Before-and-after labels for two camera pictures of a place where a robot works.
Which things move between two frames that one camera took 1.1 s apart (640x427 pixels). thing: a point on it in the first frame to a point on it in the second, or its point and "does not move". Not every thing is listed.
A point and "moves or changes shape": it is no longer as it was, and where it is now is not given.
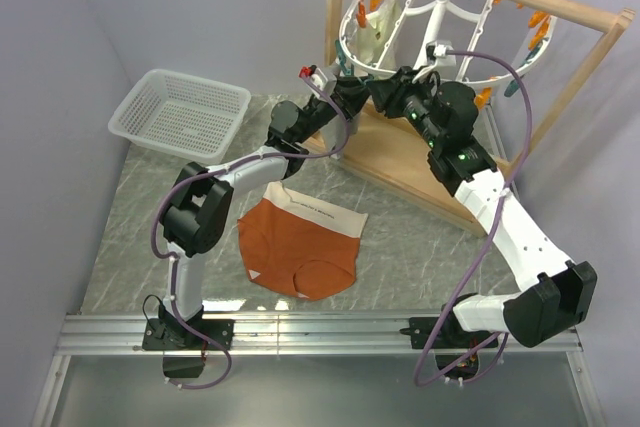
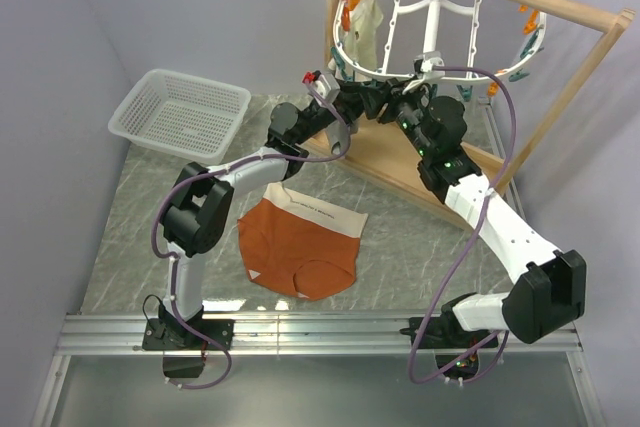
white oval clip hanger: (487, 21) moves or changes shape
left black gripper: (354, 93) does not move
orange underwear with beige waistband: (299, 245) does not move
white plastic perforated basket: (180, 115) does not move
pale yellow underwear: (372, 39) to (360, 43)
